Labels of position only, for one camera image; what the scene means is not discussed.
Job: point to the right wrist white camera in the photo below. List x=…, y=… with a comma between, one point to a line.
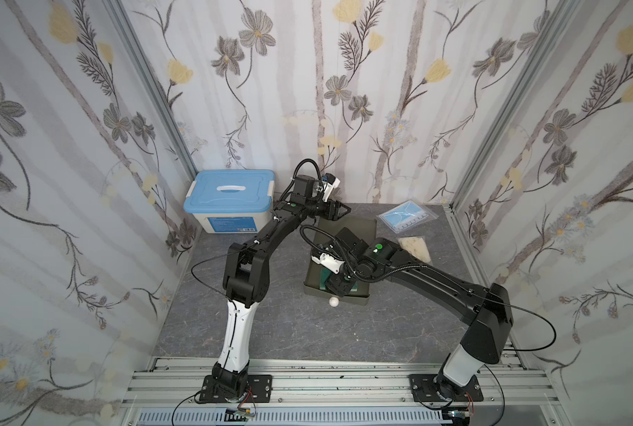
x=328, y=261

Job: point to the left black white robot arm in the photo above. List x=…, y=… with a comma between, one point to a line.
x=246, y=279

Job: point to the bag of cream latex gloves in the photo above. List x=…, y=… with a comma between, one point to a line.
x=417, y=247

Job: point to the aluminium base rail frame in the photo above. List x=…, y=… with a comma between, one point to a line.
x=514, y=394

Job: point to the green scouring sponge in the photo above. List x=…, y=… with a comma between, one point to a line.
x=363, y=288

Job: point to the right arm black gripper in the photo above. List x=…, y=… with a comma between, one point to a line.
x=338, y=278

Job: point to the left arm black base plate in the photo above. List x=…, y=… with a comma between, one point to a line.
x=258, y=389

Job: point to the aluminium corner frame post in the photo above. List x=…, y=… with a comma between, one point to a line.
x=145, y=72
x=552, y=32

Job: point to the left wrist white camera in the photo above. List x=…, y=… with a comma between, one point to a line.
x=329, y=183

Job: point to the olive green drawer cabinet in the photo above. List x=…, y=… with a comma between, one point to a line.
x=345, y=239

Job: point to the bag of blue face masks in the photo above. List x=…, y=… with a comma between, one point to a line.
x=406, y=216

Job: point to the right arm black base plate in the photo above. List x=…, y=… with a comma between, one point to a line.
x=427, y=388

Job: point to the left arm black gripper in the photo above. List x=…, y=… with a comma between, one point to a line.
x=326, y=209

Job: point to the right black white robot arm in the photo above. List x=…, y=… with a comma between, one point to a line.
x=486, y=311

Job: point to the wrist white camera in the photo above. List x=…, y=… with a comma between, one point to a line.
x=328, y=261
x=329, y=183

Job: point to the white slotted cable duct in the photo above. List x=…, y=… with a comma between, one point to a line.
x=406, y=415

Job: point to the aluminium corner frame post left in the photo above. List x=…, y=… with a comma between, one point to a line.
x=145, y=72

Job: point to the blue lidded storage box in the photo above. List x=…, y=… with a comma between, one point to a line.
x=231, y=201

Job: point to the aluminium corner frame post right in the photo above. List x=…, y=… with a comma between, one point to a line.
x=552, y=32

